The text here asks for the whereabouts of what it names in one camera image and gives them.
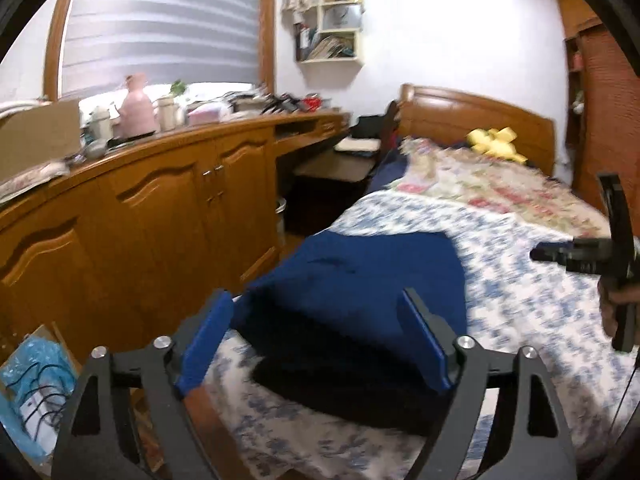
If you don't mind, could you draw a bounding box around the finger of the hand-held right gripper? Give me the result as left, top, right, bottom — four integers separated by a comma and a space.
530, 241, 576, 268

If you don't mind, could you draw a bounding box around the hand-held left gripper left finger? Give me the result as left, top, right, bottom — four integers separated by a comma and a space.
50, 287, 236, 480

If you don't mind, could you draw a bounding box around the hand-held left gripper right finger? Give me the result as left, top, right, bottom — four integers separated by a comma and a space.
397, 287, 578, 480

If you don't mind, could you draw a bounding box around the navy blue suit jacket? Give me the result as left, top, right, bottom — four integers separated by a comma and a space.
242, 229, 468, 393

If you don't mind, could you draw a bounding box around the person's right hand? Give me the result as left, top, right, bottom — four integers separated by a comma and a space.
597, 277, 640, 336

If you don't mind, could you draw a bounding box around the blue floral bedsheet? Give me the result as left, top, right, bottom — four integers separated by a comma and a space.
202, 190, 640, 480

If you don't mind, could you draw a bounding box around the pink floral quilt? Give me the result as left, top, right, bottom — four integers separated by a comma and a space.
397, 137, 626, 241

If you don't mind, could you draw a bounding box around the yellow plush toy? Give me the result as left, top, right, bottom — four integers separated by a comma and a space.
466, 126, 528, 163

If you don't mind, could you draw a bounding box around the wooden cabinet desk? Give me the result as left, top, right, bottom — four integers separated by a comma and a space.
0, 110, 351, 356

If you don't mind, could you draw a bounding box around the wooden louvred wardrobe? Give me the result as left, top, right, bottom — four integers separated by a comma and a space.
555, 0, 640, 216

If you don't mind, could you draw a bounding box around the cardboard box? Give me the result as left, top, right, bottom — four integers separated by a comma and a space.
0, 322, 86, 466

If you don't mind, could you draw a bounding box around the wooden bed headboard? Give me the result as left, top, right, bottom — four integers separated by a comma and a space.
397, 82, 558, 178

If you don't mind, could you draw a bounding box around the blue plastic bag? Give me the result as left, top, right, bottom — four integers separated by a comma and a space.
0, 337, 76, 456

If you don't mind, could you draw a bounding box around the dark wooden chair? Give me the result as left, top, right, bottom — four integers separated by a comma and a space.
292, 101, 401, 183

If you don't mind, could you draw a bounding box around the pink tissue box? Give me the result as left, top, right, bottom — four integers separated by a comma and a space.
186, 102, 223, 126

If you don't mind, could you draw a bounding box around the white jar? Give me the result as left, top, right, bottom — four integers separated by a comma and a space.
156, 96, 185, 131

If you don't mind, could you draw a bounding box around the pink thermos jug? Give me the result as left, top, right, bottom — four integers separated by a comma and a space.
116, 74, 158, 138

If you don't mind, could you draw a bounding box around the small white kettle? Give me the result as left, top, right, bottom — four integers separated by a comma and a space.
85, 106, 113, 143

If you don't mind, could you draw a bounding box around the brown cardboard sheet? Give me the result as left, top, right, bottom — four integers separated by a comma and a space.
0, 100, 83, 181

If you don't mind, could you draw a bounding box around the row of books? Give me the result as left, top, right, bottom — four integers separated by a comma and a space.
297, 25, 357, 61

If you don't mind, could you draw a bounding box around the white paper bag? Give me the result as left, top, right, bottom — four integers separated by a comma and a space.
320, 4, 362, 33

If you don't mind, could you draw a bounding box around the grey window blind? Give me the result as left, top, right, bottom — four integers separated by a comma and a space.
59, 0, 263, 100

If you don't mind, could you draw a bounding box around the thin black cable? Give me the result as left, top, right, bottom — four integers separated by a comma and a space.
607, 355, 640, 480

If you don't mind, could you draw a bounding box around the white wall shelf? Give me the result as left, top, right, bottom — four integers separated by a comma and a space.
294, 0, 365, 65

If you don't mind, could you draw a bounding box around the wooden window frame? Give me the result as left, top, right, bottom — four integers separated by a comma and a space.
42, 0, 278, 101

